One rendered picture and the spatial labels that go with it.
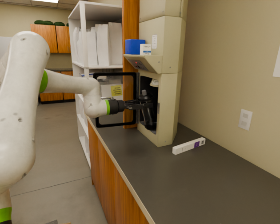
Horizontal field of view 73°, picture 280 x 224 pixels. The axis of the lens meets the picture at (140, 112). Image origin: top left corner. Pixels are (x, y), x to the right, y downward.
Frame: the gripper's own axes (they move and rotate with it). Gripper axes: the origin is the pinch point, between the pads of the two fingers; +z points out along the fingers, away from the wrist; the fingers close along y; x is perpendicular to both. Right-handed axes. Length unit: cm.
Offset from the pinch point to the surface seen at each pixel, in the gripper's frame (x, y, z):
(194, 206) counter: 26, -62, -9
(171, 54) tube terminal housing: -31.3, -13.9, 8.0
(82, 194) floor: 121, 75, -37
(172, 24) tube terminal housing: -47.1, -13.8, 6.8
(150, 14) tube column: -53, 2, 2
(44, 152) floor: 121, 190, -75
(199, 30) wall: -48, 8, 45
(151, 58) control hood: -29.0, -13.8, -4.8
